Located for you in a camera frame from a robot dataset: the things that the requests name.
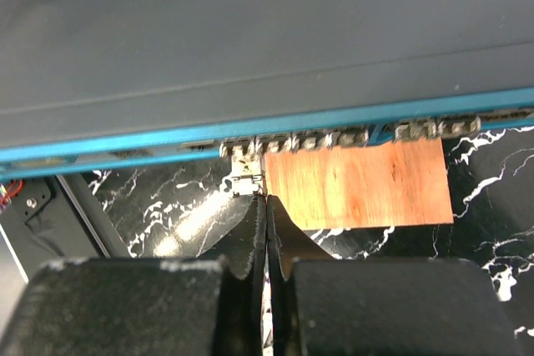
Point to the silver Netcore SFP module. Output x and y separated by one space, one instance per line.
247 175

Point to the wooden board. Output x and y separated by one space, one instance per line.
394 184

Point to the dark grey network switch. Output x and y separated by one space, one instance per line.
89 84

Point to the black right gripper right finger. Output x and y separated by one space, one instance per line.
286 243

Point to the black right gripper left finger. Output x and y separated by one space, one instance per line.
219 298

